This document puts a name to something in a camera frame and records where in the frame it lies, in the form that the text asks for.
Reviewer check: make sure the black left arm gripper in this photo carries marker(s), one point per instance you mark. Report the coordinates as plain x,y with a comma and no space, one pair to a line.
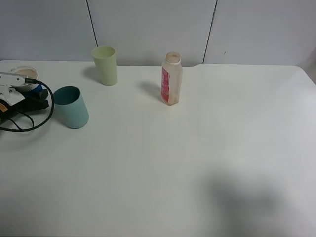
34,100

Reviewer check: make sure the clear bottle pink label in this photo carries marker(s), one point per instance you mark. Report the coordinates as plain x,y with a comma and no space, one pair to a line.
171,78

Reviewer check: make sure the teal plastic cup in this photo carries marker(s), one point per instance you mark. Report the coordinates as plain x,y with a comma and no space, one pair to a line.
70,107

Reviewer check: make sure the pale green plastic cup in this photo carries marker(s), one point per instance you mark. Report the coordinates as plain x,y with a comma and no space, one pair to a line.
105,61

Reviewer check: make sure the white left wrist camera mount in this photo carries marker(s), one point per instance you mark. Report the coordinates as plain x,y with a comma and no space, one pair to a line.
8,84

